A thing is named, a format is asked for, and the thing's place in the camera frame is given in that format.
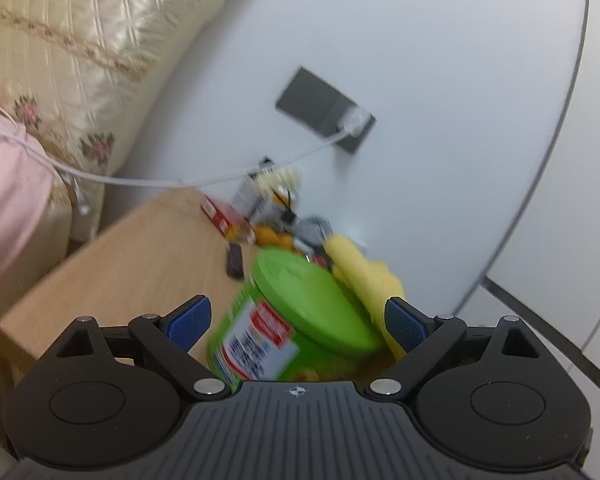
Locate orange gourd ornament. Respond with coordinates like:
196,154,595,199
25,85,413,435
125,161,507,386
254,226,298,252

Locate white charger plug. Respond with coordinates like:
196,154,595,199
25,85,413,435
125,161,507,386
338,106,372,138

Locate cream quilted headboard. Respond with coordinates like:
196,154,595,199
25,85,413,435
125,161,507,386
0,0,259,241

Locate purple black lighter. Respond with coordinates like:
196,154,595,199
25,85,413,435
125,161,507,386
226,243,245,280

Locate pink bed sheet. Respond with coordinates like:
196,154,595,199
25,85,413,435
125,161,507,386
0,113,54,278

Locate white cap pill bottle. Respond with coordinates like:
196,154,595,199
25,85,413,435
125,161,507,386
258,184,296,224

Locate red cigarette pack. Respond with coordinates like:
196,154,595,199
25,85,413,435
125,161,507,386
200,195,256,244

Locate grey wall socket panel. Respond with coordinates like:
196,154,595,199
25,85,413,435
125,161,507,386
275,67,377,154

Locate green plastic container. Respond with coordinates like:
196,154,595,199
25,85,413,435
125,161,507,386
207,248,387,389

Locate white charging cable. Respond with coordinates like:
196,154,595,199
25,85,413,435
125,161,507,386
0,109,368,216

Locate white artificial flowers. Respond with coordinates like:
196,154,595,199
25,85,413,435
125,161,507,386
256,166,301,193

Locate grey crumpled cloth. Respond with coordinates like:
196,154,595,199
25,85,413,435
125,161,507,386
292,216,332,247

